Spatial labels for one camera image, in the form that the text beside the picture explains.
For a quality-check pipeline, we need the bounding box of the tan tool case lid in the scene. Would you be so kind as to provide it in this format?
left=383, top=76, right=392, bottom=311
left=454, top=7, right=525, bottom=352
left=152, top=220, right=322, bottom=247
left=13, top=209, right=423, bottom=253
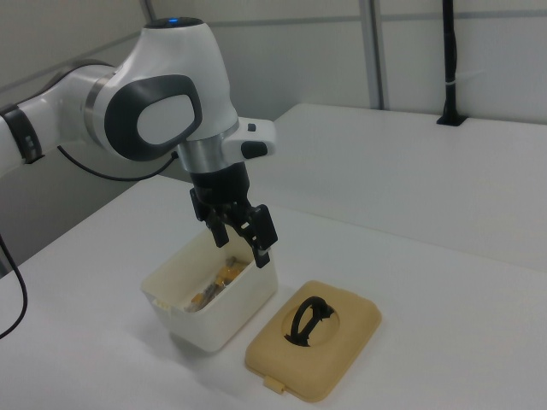
left=244, top=279, right=383, bottom=405

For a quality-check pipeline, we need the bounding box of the black hanging cable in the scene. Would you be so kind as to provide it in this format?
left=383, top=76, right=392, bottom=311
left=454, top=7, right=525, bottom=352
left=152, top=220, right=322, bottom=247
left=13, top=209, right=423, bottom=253
left=0, top=232, right=29, bottom=339

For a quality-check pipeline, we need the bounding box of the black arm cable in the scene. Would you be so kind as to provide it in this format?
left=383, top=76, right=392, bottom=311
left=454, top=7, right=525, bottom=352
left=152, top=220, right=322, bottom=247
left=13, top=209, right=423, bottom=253
left=56, top=144, right=179, bottom=182

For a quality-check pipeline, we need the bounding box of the black cable pole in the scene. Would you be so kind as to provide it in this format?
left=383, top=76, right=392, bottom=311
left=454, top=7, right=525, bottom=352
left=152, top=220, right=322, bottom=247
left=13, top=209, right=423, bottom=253
left=441, top=0, right=459, bottom=117

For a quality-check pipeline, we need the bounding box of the black pole base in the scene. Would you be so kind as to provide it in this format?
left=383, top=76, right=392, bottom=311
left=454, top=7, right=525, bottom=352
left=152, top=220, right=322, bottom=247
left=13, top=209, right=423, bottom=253
left=436, top=111, right=468, bottom=127

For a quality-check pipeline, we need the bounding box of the white plastic tool case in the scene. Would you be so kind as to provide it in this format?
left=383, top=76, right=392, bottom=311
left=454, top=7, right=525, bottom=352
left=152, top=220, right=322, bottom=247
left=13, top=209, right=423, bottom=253
left=140, top=230, right=279, bottom=354

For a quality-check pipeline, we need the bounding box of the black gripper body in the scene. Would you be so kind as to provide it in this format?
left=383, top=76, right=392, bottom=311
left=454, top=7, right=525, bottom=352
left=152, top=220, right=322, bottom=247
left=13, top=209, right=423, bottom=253
left=187, top=161, right=251, bottom=210

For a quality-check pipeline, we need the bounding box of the black lid handle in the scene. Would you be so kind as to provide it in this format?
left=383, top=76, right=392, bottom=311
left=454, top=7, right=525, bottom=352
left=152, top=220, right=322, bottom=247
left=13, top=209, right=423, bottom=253
left=283, top=294, right=335, bottom=346

